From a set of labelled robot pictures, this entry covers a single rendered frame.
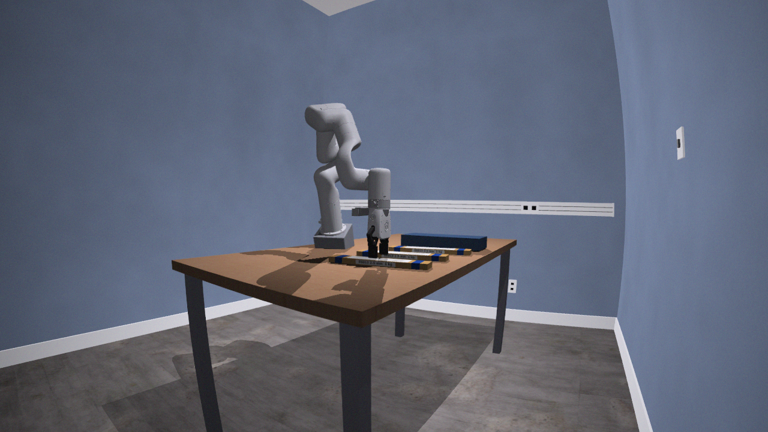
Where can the tan cardboard pack with white label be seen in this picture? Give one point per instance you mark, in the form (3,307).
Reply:
(408,256)
(381,262)

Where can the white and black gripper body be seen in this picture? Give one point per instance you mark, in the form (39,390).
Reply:
(381,219)

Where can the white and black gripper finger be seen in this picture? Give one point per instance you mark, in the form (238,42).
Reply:
(372,245)
(383,246)

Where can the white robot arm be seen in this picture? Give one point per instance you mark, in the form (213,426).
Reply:
(334,117)

